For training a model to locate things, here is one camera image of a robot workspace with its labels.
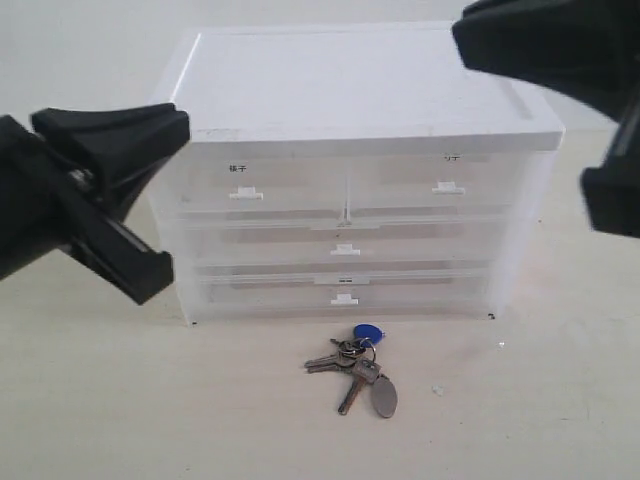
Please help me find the clear drawer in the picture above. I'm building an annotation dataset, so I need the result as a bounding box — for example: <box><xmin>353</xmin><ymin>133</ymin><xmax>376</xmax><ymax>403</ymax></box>
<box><xmin>177</xmin><ymin>154</ymin><xmax>349</xmax><ymax>219</ymax></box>
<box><xmin>350</xmin><ymin>154</ymin><xmax>522</xmax><ymax>210</ymax></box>
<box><xmin>178</xmin><ymin>216</ymin><xmax>507</xmax><ymax>266</ymax></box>
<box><xmin>179</xmin><ymin>268</ymin><xmax>496</xmax><ymax>320</ymax></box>

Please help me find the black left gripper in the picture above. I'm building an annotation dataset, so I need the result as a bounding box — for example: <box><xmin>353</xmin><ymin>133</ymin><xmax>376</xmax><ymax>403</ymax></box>
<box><xmin>1</xmin><ymin>103</ymin><xmax>191</xmax><ymax>305</ymax></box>

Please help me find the white plastic drawer cabinet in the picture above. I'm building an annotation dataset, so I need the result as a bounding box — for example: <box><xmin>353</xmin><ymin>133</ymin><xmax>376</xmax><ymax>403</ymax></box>
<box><xmin>148</xmin><ymin>22</ymin><xmax>564</xmax><ymax>319</ymax></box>

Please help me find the key bunch with blue fob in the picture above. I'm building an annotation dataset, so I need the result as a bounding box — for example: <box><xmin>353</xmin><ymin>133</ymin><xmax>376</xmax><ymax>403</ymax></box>
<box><xmin>304</xmin><ymin>324</ymin><xmax>398</xmax><ymax>419</ymax></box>

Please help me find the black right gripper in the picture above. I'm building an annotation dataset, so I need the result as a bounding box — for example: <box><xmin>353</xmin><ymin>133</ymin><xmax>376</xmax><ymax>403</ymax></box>
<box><xmin>451</xmin><ymin>1</ymin><xmax>639</xmax><ymax>235</ymax></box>

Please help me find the clear bottom drawer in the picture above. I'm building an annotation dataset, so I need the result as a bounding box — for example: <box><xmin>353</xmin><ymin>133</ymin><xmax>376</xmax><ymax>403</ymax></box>
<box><xmin>179</xmin><ymin>268</ymin><xmax>496</xmax><ymax>320</ymax></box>

